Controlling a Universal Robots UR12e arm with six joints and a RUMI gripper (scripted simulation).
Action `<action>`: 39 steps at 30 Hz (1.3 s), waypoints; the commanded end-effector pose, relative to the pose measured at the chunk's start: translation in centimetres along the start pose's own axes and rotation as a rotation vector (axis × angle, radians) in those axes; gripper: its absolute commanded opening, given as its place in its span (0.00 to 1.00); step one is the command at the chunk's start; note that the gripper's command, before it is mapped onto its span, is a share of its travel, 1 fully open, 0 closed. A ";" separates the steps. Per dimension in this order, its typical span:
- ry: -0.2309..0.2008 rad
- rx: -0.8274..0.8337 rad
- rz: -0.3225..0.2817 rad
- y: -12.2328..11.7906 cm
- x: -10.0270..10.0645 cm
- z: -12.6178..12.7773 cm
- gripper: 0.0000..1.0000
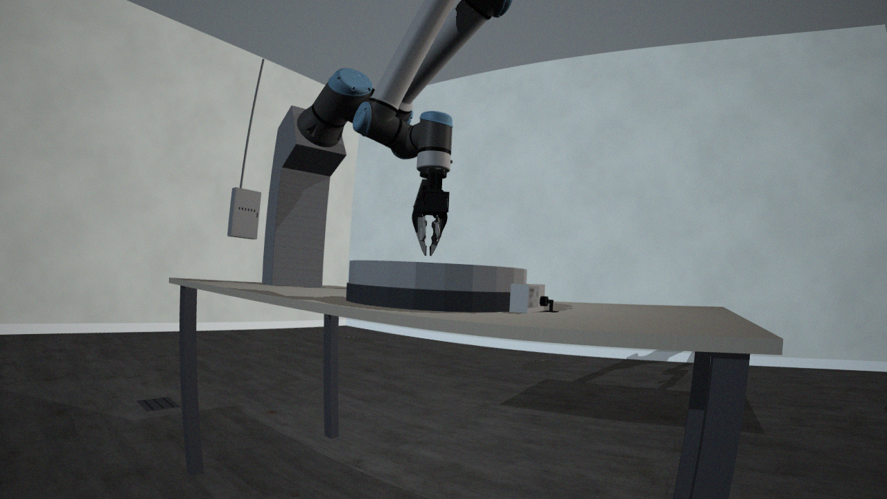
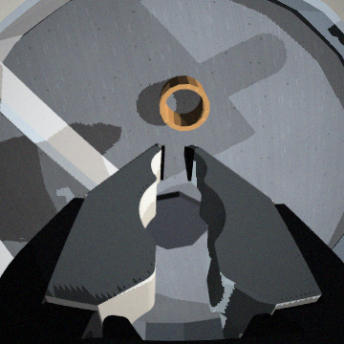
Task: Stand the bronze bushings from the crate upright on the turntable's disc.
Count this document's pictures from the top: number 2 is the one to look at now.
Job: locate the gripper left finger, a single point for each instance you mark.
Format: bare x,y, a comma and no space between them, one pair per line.
93,259

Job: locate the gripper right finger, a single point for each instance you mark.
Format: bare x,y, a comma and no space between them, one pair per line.
265,259

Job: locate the bronze bushing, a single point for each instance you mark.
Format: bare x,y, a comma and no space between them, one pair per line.
188,121

